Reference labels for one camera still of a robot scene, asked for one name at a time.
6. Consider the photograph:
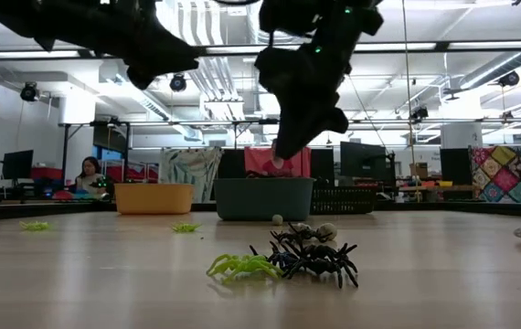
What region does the black mesh plastic basket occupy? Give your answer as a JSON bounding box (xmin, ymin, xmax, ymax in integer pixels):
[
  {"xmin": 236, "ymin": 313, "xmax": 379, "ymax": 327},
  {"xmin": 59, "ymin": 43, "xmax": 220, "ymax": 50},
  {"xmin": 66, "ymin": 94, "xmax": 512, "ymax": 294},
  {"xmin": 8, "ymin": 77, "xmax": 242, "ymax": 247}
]
[{"xmin": 311, "ymin": 185, "xmax": 378, "ymax": 216}]

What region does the black aluminium table frame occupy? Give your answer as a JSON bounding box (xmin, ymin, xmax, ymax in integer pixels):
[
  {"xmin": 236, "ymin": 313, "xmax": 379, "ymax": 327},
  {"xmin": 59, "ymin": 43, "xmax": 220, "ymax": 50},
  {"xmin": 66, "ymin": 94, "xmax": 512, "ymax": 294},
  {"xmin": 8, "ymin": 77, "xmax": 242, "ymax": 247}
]
[{"xmin": 0, "ymin": 199, "xmax": 521, "ymax": 224}]

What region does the person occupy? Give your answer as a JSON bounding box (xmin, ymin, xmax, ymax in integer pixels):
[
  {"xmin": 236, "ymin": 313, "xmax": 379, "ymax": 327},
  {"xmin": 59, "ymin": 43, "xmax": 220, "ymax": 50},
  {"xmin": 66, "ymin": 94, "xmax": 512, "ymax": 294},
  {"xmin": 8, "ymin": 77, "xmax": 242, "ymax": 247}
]
[
  {"xmin": 75, "ymin": 156, "xmax": 109, "ymax": 196},
  {"xmin": 264, "ymin": 139, "xmax": 301, "ymax": 178}
]

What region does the black plastic toy spider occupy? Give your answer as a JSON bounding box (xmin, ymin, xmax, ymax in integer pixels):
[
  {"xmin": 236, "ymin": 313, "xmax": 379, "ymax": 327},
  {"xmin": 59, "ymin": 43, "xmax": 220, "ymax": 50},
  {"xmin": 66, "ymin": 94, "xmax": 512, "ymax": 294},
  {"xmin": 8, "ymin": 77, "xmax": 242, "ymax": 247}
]
[
  {"xmin": 269, "ymin": 222, "xmax": 335, "ymax": 246},
  {"xmin": 249, "ymin": 241, "xmax": 360, "ymax": 290}
]

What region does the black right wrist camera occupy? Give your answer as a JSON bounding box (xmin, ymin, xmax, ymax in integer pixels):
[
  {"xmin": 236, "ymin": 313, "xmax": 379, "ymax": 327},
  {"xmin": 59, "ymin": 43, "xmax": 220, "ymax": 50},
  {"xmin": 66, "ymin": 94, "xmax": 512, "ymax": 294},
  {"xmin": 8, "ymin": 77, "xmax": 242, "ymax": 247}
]
[{"xmin": 259, "ymin": 0, "xmax": 324, "ymax": 37}]

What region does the green plastic toy spider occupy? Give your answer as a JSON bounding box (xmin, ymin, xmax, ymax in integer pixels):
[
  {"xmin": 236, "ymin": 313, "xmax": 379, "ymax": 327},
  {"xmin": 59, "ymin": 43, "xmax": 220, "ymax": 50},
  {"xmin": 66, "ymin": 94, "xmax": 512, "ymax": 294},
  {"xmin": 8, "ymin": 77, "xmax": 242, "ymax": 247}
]
[
  {"xmin": 205, "ymin": 253, "xmax": 284, "ymax": 285},
  {"xmin": 18, "ymin": 220, "xmax": 52, "ymax": 231},
  {"xmin": 171, "ymin": 221, "xmax": 202, "ymax": 234}
]

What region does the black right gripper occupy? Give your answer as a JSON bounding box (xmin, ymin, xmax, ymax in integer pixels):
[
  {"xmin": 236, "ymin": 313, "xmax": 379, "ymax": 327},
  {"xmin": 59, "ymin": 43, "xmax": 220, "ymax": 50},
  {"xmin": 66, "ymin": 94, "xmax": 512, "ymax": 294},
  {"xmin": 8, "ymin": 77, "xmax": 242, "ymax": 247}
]
[{"xmin": 254, "ymin": 27, "xmax": 356, "ymax": 161}]

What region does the black ceiling spotlight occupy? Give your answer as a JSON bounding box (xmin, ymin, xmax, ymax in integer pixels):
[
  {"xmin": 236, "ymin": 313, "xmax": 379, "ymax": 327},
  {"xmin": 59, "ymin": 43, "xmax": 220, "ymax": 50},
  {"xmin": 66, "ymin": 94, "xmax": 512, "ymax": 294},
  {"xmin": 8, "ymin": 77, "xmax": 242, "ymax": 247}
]
[
  {"xmin": 497, "ymin": 70, "xmax": 521, "ymax": 88},
  {"xmin": 19, "ymin": 80, "xmax": 41, "ymax": 103},
  {"xmin": 409, "ymin": 105, "xmax": 430, "ymax": 122},
  {"xmin": 169, "ymin": 72, "xmax": 188, "ymax": 93}
]

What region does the orange plastic bin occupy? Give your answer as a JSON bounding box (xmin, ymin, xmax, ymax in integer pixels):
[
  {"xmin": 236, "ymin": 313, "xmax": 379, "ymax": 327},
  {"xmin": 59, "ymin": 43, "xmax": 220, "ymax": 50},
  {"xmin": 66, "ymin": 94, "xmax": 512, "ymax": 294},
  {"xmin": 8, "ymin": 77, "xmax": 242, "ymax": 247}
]
[{"xmin": 113, "ymin": 183, "xmax": 196, "ymax": 216}]

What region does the red fabric backdrop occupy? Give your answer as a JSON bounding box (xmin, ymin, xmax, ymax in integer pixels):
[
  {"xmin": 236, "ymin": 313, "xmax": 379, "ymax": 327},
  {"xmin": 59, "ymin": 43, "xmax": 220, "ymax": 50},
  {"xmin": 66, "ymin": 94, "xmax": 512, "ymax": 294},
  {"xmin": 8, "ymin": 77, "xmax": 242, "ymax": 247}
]
[{"xmin": 244, "ymin": 145, "xmax": 312, "ymax": 178}]

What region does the leaf print curtain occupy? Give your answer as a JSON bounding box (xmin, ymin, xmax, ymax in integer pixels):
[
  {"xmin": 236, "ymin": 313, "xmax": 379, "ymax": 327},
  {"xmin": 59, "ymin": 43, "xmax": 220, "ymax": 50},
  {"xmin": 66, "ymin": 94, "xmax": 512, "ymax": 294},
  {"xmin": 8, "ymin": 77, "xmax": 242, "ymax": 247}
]
[{"xmin": 158, "ymin": 146, "xmax": 224, "ymax": 204}]

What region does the thin yellow cord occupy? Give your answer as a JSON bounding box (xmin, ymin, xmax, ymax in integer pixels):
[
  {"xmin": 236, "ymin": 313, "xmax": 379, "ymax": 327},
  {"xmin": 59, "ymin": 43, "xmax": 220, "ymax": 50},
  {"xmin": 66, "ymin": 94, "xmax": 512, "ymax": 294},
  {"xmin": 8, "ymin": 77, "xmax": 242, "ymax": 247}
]
[{"xmin": 400, "ymin": 0, "xmax": 421, "ymax": 203}]

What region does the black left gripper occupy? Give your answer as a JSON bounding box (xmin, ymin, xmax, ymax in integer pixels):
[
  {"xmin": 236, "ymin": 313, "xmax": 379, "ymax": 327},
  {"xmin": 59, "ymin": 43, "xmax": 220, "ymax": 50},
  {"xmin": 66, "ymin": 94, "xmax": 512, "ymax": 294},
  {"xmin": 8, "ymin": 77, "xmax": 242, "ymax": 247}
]
[{"xmin": 36, "ymin": 0, "xmax": 201, "ymax": 90}]

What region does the teal plastic bin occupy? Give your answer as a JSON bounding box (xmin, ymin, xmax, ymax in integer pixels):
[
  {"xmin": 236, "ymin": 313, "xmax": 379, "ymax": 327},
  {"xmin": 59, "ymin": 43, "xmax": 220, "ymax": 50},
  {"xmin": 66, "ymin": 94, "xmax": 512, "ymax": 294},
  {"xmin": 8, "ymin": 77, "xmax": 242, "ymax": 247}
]
[{"xmin": 213, "ymin": 177, "xmax": 315, "ymax": 222}]

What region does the black computer monitor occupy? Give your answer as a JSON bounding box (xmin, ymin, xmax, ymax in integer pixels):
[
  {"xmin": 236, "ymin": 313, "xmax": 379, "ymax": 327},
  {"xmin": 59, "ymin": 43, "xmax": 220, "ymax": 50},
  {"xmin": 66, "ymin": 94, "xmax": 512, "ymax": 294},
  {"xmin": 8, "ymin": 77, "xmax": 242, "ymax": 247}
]
[
  {"xmin": 309, "ymin": 149, "xmax": 335, "ymax": 184},
  {"xmin": 217, "ymin": 149, "xmax": 247, "ymax": 179},
  {"xmin": 2, "ymin": 149, "xmax": 36, "ymax": 181},
  {"xmin": 339, "ymin": 141, "xmax": 388, "ymax": 179},
  {"xmin": 439, "ymin": 147, "xmax": 473, "ymax": 186}
]

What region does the black metal rack frame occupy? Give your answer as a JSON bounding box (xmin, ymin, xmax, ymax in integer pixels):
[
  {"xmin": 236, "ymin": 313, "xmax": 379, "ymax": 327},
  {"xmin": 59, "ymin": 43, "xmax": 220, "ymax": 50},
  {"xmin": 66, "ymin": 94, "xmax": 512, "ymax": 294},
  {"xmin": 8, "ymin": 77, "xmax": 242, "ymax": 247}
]
[{"xmin": 58, "ymin": 118, "xmax": 307, "ymax": 184}]

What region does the wooden desk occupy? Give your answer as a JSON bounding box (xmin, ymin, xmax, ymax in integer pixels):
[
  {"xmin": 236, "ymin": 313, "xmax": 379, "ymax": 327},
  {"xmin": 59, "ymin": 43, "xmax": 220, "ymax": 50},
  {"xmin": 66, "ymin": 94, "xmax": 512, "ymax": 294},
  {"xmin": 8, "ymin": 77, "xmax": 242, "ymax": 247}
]
[{"xmin": 399, "ymin": 182, "xmax": 484, "ymax": 202}]

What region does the cardboard box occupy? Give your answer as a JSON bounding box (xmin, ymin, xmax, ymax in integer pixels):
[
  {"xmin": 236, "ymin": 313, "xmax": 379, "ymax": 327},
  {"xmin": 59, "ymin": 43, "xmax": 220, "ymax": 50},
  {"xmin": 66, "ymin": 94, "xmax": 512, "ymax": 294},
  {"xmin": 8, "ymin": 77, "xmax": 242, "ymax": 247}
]
[{"xmin": 409, "ymin": 162, "xmax": 430, "ymax": 179}]

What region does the black beam with light strips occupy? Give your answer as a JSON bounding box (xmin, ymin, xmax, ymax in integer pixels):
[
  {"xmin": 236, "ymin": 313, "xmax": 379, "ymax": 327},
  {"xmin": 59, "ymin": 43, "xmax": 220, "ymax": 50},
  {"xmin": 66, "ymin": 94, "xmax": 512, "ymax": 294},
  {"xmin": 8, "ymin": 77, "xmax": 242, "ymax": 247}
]
[{"xmin": 0, "ymin": 39, "xmax": 521, "ymax": 61}]

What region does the colourful patchwork quilt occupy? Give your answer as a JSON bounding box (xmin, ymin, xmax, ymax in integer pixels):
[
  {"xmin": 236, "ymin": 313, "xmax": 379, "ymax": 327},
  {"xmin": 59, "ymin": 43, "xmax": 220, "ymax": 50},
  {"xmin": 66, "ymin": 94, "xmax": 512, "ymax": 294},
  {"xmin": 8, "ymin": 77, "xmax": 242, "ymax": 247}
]
[{"xmin": 469, "ymin": 144, "xmax": 521, "ymax": 205}]

